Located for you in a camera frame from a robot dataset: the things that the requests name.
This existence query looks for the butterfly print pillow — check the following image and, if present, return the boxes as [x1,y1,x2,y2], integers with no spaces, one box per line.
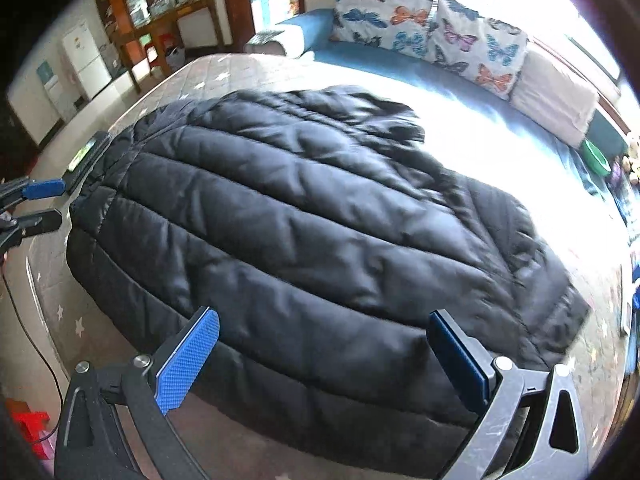
[429,0,530,102]
[330,0,442,57]

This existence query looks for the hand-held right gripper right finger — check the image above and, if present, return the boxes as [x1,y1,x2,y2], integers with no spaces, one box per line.
[427,309,589,480]

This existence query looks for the window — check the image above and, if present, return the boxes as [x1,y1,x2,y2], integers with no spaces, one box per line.
[565,35,626,87]

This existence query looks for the beige pillow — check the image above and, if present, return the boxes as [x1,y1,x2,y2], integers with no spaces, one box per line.
[510,47,601,149]

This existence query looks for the black cable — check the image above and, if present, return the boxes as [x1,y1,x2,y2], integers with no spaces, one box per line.
[0,260,59,442]

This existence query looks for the red plastic stool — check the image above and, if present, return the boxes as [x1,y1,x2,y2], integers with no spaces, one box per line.
[10,410,54,461]

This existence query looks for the black box with green label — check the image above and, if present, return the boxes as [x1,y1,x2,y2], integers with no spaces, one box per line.
[65,131,114,196]

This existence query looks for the grey quilted star mattress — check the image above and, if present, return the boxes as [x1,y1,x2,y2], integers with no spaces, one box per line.
[25,52,632,480]

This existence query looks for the wooden glass-door cabinet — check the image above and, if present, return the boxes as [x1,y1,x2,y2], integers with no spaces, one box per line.
[92,0,174,81]

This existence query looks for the green plastic basin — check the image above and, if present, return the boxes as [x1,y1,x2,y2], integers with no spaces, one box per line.
[580,139,612,177]

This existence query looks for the black puffer jacket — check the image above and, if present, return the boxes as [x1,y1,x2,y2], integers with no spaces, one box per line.
[65,85,594,476]

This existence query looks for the pile of stuffed toys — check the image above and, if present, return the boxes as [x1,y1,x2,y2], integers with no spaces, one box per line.
[620,135,640,186]

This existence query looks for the blue bed sheet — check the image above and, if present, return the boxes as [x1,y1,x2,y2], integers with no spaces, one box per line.
[277,7,632,221]

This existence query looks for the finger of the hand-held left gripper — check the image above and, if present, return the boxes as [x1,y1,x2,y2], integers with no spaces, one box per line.
[0,176,69,209]
[0,210,64,256]

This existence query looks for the white refrigerator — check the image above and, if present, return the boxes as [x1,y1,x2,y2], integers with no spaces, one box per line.
[61,20,114,102]

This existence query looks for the white water dispenser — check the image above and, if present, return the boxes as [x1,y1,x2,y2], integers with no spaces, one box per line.
[37,60,77,122]

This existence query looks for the wooden desk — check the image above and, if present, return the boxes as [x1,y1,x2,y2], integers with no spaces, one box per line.
[120,0,226,93]

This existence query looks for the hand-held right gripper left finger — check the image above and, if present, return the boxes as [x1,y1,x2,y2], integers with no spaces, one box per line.
[52,306,221,480]

